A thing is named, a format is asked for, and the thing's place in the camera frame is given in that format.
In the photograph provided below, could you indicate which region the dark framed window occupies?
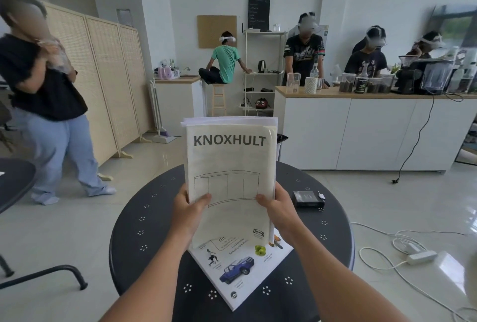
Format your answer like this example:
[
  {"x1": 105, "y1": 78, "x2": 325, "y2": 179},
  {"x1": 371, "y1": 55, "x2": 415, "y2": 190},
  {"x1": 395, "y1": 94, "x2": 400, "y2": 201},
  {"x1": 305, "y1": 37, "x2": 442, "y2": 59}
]
[{"x1": 428, "y1": 4, "x2": 477, "y2": 41}]

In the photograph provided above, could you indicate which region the cork board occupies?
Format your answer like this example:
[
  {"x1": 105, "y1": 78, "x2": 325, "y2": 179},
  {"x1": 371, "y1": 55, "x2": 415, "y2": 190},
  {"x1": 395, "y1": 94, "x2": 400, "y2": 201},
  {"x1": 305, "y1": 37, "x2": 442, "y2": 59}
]
[{"x1": 197, "y1": 15, "x2": 238, "y2": 49}]

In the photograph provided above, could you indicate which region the person's right hand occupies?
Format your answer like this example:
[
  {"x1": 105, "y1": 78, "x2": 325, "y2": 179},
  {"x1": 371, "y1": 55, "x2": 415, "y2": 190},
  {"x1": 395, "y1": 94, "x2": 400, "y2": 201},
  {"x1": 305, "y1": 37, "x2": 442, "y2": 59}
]
[{"x1": 255, "y1": 182, "x2": 305, "y2": 248}]

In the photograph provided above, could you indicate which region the small black device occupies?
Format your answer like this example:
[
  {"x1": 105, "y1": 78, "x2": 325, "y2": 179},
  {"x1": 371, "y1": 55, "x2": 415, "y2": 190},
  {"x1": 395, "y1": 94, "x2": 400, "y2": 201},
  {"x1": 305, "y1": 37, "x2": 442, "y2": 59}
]
[{"x1": 292, "y1": 190, "x2": 325, "y2": 209}]

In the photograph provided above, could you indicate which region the small white sink cabinet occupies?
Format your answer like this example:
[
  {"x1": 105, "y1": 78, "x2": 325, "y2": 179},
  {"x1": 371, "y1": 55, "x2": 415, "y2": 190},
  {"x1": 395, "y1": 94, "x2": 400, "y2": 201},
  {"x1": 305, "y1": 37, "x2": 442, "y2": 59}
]
[{"x1": 153, "y1": 76, "x2": 206, "y2": 137}]

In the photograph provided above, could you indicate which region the black power cable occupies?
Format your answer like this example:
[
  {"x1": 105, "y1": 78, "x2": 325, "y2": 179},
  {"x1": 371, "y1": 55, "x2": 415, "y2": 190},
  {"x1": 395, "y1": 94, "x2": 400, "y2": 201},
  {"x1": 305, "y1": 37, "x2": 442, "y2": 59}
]
[{"x1": 392, "y1": 96, "x2": 437, "y2": 184}]

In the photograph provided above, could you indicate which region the black tubular chair base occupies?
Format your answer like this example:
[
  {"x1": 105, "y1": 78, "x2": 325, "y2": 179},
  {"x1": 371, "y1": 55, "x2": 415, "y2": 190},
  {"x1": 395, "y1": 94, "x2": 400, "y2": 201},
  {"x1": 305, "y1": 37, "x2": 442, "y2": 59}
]
[{"x1": 0, "y1": 254, "x2": 88, "y2": 291}]

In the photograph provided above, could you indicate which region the white floor cable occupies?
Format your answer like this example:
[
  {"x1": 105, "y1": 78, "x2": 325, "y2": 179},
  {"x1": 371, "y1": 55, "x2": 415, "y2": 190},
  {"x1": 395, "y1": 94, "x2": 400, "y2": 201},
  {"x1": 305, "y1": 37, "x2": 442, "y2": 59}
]
[{"x1": 350, "y1": 221, "x2": 477, "y2": 322}]

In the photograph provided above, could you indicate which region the white metal shelf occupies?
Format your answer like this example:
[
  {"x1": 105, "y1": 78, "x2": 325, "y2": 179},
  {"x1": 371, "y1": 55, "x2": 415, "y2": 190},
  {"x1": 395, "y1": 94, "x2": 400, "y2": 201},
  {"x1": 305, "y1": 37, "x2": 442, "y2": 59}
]
[{"x1": 242, "y1": 30, "x2": 288, "y2": 116}]

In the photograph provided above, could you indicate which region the clear plastic pitcher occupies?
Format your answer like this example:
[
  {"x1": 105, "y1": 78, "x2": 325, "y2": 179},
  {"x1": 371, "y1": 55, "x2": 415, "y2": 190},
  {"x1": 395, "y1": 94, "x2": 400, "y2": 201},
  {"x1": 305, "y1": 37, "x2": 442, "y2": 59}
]
[{"x1": 286, "y1": 73, "x2": 302, "y2": 94}]

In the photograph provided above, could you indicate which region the clear water container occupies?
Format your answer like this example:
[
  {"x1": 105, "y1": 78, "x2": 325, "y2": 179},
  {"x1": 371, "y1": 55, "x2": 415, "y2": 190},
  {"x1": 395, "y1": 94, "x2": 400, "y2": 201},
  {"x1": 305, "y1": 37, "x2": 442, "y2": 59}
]
[{"x1": 421, "y1": 61, "x2": 454, "y2": 95}]

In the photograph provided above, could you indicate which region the white power strip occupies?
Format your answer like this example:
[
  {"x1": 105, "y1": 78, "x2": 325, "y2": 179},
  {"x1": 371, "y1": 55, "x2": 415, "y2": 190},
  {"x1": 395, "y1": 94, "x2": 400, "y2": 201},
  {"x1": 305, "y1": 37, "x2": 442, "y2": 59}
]
[{"x1": 406, "y1": 250, "x2": 438, "y2": 265}]

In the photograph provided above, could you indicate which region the clear glass bottle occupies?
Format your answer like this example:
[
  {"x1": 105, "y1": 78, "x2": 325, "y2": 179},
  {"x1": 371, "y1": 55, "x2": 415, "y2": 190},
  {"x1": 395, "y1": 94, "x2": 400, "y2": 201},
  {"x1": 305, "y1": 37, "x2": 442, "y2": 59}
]
[{"x1": 310, "y1": 61, "x2": 321, "y2": 89}]

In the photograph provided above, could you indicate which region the cream cabinet-sketch paper booklet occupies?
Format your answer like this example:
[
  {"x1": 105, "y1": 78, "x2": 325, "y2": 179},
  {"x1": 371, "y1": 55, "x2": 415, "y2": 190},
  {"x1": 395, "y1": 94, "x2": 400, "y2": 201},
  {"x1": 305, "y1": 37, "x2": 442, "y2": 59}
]
[{"x1": 185, "y1": 124, "x2": 277, "y2": 250}]

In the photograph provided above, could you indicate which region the long white counter cabinet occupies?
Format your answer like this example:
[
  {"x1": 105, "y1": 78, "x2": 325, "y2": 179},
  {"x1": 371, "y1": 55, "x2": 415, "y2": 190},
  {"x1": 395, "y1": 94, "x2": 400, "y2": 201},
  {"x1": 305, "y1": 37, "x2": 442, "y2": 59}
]
[{"x1": 274, "y1": 85, "x2": 477, "y2": 174}]

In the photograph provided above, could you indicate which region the person's right forearm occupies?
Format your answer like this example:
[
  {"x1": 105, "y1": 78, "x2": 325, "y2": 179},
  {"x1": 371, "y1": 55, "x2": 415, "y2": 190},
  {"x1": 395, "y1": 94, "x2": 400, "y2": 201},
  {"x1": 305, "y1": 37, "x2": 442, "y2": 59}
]
[{"x1": 287, "y1": 236, "x2": 410, "y2": 322}]

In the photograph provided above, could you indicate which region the dark green label bottle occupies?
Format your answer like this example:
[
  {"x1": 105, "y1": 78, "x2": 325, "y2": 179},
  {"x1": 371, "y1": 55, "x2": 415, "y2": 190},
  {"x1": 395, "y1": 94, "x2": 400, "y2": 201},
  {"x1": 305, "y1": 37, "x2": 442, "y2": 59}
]
[{"x1": 354, "y1": 63, "x2": 370, "y2": 94}]

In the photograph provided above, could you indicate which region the white broom and dustpan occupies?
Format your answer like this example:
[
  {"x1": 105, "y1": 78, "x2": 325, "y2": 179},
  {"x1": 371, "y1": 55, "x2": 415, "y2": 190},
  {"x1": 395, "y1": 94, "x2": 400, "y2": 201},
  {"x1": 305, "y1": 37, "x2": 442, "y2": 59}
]
[{"x1": 149, "y1": 79, "x2": 178, "y2": 144}]

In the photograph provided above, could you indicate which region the black chalkboard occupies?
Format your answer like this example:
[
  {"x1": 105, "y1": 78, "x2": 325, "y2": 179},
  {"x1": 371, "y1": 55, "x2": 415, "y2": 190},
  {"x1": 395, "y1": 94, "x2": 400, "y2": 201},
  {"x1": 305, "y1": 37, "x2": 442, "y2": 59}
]
[{"x1": 248, "y1": 0, "x2": 271, "y2": 32}]

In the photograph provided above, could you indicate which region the round black side table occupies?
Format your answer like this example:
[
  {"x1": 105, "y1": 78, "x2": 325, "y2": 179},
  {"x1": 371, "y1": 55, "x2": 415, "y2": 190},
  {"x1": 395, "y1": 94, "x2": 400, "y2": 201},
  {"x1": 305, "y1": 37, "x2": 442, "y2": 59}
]
[{"x1": 0, "y1": 158, "x2": 37, "y2": 214}]

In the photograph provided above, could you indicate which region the person's left forearm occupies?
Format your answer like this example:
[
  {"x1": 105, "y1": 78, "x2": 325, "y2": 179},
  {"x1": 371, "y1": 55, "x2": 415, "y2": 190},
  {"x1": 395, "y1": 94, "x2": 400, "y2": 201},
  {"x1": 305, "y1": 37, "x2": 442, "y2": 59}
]
[{"x1": 98, "y1": 238, "x2": 198, "y2": 322}]

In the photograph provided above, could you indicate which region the black coffee grinder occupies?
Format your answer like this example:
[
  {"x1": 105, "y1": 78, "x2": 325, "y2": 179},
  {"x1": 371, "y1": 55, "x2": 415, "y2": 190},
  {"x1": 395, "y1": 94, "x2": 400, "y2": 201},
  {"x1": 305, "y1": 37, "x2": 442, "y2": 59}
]
[{"x1": 391, "y1": 55, "x2": 424, "y2": 95}]

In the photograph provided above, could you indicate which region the round black metal table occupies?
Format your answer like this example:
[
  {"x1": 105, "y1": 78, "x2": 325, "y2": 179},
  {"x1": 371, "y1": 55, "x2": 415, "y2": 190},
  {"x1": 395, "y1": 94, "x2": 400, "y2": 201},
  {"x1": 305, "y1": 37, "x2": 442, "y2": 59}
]
[{"x1": 108, "y1": 161, "x2": 356, "y2": 322}]

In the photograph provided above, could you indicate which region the white illustrated book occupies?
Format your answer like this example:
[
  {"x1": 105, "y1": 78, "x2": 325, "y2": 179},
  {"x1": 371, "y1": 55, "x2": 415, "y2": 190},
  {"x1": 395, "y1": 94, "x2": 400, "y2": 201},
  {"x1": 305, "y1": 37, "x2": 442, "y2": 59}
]
[{"x1": 188, "y1": 234, "x2": 294, "y2": 312}]

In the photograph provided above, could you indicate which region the person's left hand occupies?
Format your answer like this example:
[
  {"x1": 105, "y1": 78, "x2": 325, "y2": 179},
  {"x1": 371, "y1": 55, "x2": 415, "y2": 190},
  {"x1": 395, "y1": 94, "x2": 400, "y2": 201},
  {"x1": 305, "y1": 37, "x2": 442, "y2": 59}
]
[{"x1": 169, "y1": 183, "x2": 212, "y2": 250}]

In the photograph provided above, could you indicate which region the clear plastic bottle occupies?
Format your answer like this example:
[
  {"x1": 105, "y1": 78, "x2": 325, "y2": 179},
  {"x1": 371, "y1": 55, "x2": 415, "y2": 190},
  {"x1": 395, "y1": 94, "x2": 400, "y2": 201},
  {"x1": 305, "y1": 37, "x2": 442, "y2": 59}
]
[{"x1": 46, "y1": 40, "x2": 72, "y2": 73}]

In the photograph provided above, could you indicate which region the wooden stool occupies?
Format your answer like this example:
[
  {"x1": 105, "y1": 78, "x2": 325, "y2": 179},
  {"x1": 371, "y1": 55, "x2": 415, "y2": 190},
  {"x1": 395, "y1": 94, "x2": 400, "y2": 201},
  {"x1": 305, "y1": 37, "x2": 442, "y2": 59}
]
[{"x1": 211, "y1": 83, "x2": 227, "y2": 117}]

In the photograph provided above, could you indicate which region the small wall frame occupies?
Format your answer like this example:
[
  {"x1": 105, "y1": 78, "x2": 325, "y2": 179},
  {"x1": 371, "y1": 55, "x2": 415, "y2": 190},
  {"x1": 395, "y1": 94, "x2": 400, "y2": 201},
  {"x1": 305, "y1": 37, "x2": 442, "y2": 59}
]
[{"x1": 116, "y1": 8, "x2": 132, "y2": 28}]

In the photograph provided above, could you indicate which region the white bin black bag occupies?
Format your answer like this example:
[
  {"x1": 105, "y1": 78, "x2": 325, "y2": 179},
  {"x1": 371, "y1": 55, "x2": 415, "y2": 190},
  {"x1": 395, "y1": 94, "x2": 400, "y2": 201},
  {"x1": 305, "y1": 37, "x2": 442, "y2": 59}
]
[{"x1": 276, "y1": 134, "x2": 290, "y2": 162}]

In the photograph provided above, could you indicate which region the rattan folding screen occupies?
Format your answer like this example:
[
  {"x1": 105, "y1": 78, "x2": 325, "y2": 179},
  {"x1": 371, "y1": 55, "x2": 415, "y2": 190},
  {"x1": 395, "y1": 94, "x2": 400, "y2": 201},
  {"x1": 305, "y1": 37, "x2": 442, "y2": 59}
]
[{"x1": 41, "y1": 1, "x2": 154, "y2": 183}]

